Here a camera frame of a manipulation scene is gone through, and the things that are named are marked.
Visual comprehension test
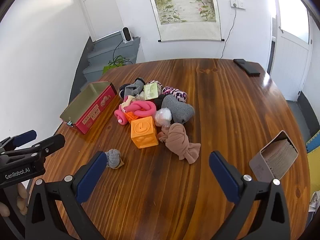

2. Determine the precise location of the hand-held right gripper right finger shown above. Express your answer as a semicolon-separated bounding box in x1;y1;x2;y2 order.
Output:
209;151;292;240

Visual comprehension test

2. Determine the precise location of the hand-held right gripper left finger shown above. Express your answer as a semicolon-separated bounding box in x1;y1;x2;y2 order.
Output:
25;151;108;240

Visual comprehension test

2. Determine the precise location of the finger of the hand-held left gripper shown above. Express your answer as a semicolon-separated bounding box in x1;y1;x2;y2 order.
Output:
0;129;37;153
0;133;66;164

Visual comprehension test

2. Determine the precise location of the small grey sock ball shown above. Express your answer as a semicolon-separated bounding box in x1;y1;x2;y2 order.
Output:
104;149;124;169

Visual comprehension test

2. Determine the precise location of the red tin container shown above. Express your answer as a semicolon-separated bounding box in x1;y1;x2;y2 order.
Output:
59;81;118;135

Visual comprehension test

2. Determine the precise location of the tan stocking bundle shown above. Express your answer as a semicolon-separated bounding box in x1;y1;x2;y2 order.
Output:
157;123;202;165

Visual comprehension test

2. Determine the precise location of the yellow-orange toy cube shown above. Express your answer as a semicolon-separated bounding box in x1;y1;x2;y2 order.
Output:
130;116;159;149

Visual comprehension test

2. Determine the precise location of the cream sock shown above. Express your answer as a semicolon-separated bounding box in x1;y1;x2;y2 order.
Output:
119;95;137;113

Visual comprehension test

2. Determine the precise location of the grey fuzzy sock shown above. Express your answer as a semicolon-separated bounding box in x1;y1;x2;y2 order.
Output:
161;94;195;125

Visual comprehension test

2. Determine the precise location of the pink knotted foam tube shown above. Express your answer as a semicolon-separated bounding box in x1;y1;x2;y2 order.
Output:
114;100;157;125

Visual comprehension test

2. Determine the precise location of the plastic-wrapped white roll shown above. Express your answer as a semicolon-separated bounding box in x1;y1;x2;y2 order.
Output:
153;108;173;127

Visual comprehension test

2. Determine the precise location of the pink leopard sock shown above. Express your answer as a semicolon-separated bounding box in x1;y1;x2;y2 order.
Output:
162;86;188;103

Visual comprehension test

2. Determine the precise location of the grey black-cuffed sock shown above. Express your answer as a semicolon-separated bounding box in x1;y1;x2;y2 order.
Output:
119;78;147;98

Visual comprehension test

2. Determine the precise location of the black sock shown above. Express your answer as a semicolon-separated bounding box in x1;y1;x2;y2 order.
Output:
153;94;167;109

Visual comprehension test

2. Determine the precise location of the green label packet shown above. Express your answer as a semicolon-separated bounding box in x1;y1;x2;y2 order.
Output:
143;82;159;100

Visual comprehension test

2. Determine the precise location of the person's left hand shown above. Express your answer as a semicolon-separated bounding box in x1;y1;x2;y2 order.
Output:
0;183;28;217

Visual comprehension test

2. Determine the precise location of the grey card box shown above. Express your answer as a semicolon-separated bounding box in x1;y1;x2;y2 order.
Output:
249;130;299;182

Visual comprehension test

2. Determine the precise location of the stack of brown cards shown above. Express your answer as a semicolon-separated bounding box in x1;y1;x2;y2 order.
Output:
261;139;298;179

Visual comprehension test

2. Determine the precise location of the yellow blue foam mat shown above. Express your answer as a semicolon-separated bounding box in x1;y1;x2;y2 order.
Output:
306;130;320;198

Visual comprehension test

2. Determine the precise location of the green gift bag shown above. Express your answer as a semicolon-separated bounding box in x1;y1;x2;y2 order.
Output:
103;55;133;75

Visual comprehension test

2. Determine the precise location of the white cloth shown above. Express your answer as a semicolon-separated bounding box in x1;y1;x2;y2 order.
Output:
310;191;320;213

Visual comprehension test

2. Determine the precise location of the grey staircase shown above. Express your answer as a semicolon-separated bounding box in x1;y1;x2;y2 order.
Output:
79;30;141;92

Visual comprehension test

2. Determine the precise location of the black phone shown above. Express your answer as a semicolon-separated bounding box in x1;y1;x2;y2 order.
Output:
233;59;261;77

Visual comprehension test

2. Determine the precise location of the white device on stand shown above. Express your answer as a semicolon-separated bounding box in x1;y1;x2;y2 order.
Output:
122;27;134;43

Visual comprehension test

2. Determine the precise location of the white door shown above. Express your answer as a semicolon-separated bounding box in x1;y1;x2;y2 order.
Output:
266;0;314;102
76;0;120;43

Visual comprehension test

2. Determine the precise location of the white cable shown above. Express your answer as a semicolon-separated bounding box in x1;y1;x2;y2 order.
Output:
221;6;237;59

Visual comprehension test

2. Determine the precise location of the wall scroll painting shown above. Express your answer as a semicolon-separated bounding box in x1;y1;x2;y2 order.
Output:
144;0;225;43

